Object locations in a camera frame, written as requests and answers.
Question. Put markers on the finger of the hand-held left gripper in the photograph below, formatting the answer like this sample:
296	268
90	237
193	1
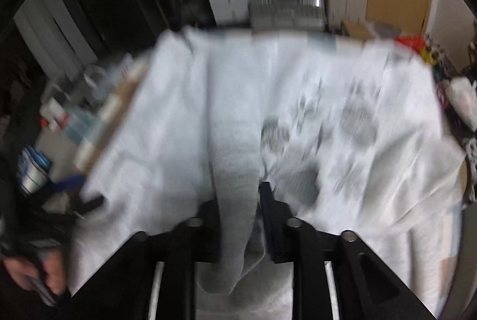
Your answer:
91	203
69	183

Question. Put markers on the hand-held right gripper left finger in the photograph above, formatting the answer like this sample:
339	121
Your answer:
208	215

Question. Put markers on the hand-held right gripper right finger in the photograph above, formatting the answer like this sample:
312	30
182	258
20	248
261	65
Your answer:
270	208

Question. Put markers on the light grey hoodie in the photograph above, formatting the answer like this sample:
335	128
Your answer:
179	119

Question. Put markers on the person's left hand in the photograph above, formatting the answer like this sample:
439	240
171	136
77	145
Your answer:
52	269

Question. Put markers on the blue silver cylinder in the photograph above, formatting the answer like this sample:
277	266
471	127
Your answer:
35	171

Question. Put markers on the white cabinet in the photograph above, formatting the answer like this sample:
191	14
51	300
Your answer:
52	29

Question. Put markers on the silver aluminium suitcase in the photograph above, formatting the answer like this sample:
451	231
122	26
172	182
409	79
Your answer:
287	12

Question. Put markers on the small cardboard box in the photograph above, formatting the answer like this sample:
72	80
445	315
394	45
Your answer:
356	29

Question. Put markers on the red plastic bag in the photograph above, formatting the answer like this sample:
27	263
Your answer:
410	41

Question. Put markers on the white plastic bag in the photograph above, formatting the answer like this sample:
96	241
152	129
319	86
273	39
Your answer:
462	100

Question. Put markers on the yellow shoes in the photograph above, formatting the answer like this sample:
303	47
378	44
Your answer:
431	55

